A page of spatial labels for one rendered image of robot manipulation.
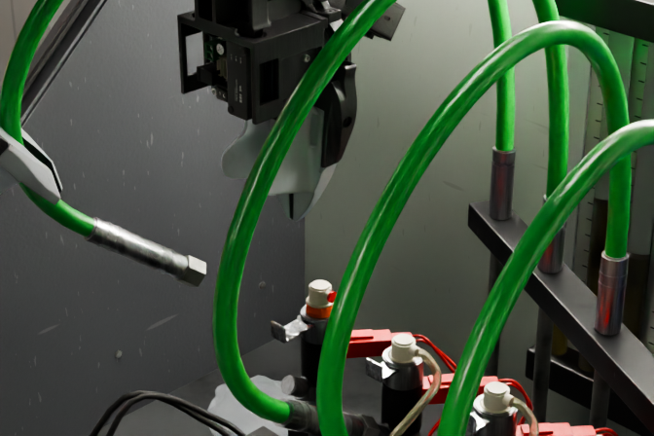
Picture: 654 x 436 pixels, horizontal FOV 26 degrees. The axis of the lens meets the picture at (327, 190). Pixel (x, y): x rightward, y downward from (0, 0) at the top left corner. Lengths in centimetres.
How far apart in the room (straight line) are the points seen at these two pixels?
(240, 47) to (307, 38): 4
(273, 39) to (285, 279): 64
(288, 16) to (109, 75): 37
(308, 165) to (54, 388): 47
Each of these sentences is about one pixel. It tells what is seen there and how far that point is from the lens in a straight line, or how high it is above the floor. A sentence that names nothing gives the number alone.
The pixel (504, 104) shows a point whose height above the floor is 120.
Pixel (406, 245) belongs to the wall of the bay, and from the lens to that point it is 134.
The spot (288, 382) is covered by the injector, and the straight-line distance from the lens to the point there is 101.
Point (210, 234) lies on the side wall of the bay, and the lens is 135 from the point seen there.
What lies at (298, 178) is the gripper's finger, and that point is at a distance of 91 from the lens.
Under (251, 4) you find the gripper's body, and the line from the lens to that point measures 85.
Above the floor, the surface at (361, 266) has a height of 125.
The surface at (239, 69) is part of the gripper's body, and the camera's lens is 85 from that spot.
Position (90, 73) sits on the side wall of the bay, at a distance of 121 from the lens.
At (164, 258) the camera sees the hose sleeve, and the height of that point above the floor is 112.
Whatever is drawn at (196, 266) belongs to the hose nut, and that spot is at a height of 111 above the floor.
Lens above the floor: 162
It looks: 26 degrees down
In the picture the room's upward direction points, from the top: straight up
